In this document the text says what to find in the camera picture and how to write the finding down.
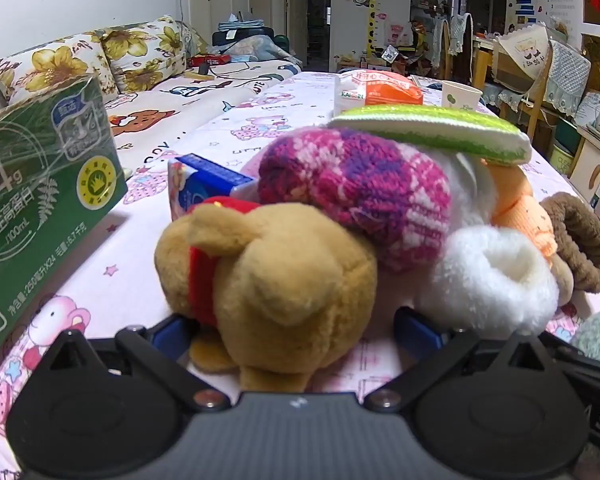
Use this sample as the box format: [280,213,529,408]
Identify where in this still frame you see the dark bag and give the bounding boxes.
[211,25,275,53]

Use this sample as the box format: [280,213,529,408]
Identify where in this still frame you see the red box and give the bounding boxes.
[187,54,233,67]

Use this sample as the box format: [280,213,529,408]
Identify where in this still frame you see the pink purple knit hat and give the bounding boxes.
[257,127,453,273]

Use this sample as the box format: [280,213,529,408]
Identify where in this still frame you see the giraffe height chart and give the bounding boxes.
[365,0,383,53]

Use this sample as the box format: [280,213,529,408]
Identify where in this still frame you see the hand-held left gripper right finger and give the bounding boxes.
[363,307,564,412]

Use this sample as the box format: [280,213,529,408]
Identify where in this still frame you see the wooden chair with lace cover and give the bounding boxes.
[430,12,475,81]

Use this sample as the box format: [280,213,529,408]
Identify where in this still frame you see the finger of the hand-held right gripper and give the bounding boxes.
[542,335,600,391]

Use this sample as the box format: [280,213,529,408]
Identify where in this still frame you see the pink printed tablecloth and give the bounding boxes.
[0,71,600,476]

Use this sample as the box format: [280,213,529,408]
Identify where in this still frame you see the white fluffy plush toy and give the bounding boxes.
[420,152,560,336]

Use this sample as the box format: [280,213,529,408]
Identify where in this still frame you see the orange knit doll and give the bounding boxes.
[482,160,560,271]

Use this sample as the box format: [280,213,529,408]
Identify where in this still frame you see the white cabinet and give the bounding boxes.
[570,125,600,241]

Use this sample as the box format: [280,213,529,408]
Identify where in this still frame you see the cream printed cover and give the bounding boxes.
[494,25,551,68]

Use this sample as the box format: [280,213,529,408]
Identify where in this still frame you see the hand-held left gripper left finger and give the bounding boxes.
[44,314,231,413]

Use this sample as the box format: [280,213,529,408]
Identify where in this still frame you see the paper cup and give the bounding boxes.
[441,80,483,111]

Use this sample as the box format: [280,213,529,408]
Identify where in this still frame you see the orange tissue pack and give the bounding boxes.
[334,70,425,116]

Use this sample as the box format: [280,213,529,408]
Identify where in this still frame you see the green white sponge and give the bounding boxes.
[326,105,533,165]

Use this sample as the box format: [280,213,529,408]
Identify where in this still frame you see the blue grey blanket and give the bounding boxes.
[225,39,303,65]

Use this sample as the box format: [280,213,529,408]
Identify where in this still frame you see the sofa with cartoon cover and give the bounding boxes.
[0,15,305,171]

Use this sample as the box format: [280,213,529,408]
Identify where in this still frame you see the green milk carton box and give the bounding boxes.
[0,75,129,376]

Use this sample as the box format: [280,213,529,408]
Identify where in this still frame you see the green bin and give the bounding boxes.
[550,142,578,176]

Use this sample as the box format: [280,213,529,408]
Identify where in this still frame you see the yellow bear plush toy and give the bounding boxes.
[155,197,378,393]

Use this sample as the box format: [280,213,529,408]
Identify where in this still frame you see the grey lace cover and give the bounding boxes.
[544,40,593,107]

